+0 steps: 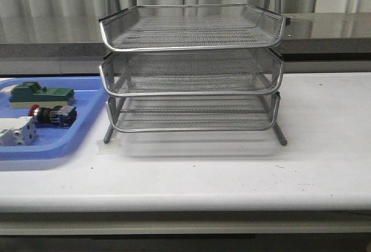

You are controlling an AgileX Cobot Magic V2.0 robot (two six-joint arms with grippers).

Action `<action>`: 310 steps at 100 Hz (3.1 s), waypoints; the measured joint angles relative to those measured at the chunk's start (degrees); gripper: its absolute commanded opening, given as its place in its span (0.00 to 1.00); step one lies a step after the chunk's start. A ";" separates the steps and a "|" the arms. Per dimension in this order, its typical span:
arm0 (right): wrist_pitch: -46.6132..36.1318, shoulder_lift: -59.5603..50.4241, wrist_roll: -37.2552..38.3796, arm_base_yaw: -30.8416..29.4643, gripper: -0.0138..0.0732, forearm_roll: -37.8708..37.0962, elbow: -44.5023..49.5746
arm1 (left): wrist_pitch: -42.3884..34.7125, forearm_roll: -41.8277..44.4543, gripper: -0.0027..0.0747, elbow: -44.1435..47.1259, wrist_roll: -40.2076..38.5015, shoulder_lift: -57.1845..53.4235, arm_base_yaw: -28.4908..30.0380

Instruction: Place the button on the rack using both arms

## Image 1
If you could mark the silver mesh tray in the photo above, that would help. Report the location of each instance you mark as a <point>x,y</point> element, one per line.
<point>193,113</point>
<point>192,72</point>
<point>150,28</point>

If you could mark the red emergency stop button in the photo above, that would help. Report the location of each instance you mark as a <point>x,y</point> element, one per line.
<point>60,115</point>

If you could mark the silver mesh bottom tray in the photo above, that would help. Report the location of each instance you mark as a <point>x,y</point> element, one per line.
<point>193,113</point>

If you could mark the silver mesh top tray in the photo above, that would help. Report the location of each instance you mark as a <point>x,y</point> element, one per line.
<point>150,28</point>

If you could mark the blue plastic tray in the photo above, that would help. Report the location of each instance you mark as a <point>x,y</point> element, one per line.
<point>51,141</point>

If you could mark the green terminal block module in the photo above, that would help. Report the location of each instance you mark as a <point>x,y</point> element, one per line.
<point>27,94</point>

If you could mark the grey stone counter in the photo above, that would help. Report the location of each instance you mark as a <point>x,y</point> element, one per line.
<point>79,36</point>

